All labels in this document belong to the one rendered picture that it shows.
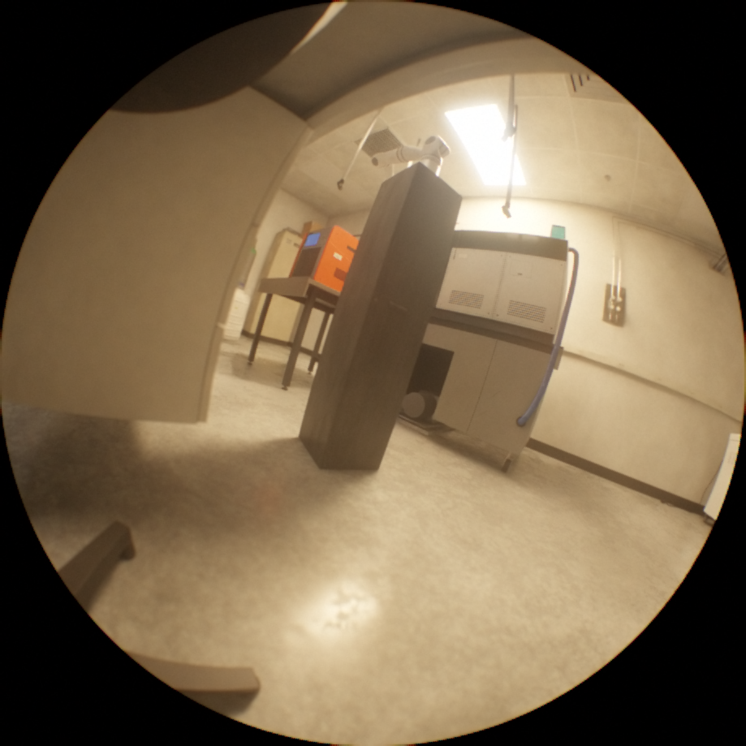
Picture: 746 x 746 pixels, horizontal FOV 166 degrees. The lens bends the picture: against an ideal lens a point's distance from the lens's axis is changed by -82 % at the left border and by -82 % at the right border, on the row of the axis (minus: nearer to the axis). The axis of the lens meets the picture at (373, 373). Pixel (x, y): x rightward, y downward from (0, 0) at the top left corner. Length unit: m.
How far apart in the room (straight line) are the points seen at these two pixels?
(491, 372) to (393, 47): 1.39
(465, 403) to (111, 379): 1.47
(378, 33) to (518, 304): 1.45
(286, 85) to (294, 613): 0.93
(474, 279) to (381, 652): 1.75
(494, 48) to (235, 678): 0.75
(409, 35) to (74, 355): 0.67
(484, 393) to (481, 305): 0.54
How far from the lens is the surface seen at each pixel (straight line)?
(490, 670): 0.54
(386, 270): 0.79
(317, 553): 0.56
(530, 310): 1.59
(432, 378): 2.32
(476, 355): 1.50
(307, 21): 0.20
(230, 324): 3.09
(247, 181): 0.50
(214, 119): 0.54
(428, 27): 0.49
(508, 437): 1.44
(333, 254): 1.77
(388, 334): 0.79
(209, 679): 0.35
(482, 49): 0.43
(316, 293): 1.66
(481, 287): 1.70
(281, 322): 4.65
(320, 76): 0.60
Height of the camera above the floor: 0.41
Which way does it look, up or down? 5 degrees down
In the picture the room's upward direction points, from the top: 18 degrees clockwise
